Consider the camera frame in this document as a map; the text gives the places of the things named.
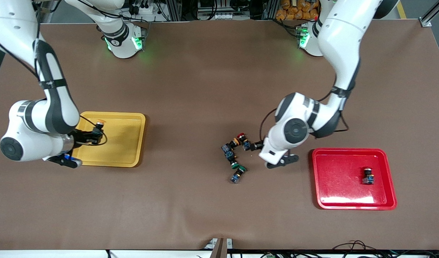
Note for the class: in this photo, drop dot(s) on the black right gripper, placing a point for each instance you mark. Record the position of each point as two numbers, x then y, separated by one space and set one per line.
81 137

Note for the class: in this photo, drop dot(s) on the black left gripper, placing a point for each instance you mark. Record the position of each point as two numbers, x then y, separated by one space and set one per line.
257 146

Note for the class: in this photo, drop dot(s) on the red push button switch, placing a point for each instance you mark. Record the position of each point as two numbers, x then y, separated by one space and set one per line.
244 142
367 177

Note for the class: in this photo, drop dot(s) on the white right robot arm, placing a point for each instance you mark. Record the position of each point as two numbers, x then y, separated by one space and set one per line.
43 118

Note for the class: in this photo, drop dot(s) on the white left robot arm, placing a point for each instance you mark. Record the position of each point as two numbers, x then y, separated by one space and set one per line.
294 130

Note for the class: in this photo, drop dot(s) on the yellow plastic tray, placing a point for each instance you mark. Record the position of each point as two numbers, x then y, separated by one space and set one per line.
122 143

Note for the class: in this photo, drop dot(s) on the brown table mat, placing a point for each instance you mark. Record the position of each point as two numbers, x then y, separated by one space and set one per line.
205 71

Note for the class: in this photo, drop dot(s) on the red plastic tray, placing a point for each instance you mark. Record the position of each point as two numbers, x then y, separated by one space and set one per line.
341 179

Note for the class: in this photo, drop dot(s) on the white power strip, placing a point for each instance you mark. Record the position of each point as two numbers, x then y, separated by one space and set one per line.
144 7

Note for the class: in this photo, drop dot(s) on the orange packets pile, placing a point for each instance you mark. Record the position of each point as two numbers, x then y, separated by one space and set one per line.
294 10

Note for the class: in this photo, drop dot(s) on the green push button switch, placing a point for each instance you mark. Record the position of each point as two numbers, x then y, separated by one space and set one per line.
237 175
230 157

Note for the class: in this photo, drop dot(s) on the metal table edge bracket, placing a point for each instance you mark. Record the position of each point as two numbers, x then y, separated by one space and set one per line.
219 248

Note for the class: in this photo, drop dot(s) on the aluminium frame profile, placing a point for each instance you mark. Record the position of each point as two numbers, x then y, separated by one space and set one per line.
432 14

